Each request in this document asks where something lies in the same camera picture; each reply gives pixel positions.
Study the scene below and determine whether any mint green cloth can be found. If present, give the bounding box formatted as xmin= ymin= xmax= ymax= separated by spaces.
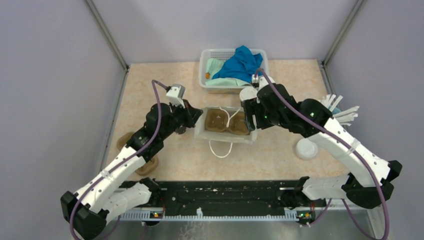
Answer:
xmin=205 ymin=58 xmax=251 ymax=87

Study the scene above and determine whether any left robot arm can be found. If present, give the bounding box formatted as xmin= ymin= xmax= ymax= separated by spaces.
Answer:
xmin=60 ymin=99 xmax=203 ymax=240

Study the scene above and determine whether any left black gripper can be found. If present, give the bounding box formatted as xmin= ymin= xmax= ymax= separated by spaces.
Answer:
xmin=160 ymin=98 xmax=204 ymax=140

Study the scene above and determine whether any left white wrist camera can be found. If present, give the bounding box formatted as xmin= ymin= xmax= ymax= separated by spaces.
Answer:
xmin=166 ymin=84 xmax=186 ymax=109

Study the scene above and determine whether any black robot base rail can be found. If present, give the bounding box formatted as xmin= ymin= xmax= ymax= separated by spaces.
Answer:
xmin=114 ymin=178 xmax=365 ymax=223

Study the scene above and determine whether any pale blue paper bag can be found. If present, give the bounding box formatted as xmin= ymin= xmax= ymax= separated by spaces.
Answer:
xmin=194 ymin=106 xmax=258 ymax=159

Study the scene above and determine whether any brown cardboard cup carrier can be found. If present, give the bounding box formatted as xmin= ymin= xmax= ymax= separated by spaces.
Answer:
xmin=116 ymin=131 xmax=159 ymax=176

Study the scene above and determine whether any stack of paper cups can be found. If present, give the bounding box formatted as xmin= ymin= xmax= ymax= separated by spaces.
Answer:
xmin=175 ymin=126 xmax=187 ymax=135

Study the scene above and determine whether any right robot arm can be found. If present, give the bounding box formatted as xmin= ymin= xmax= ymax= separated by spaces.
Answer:
xmin=239 ymin=83 xmax=403 ymax=209

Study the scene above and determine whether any white plastic basket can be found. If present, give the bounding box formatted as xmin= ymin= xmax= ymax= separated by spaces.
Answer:
xmin=198 ymin=48 xmax=270 ymax=95

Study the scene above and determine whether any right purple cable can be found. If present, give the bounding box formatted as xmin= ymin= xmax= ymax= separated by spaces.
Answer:
xmin=254 ymin=68 xmax=391 ymax=240

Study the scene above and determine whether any blue cloth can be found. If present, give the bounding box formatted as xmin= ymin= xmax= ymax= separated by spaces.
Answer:
xmin=212 ymin=45 xmax=264 ymax=83

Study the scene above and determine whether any stack of white lids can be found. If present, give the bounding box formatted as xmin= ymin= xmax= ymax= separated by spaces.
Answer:
xmin=294 ymin=138 xmax=319 ymax=160

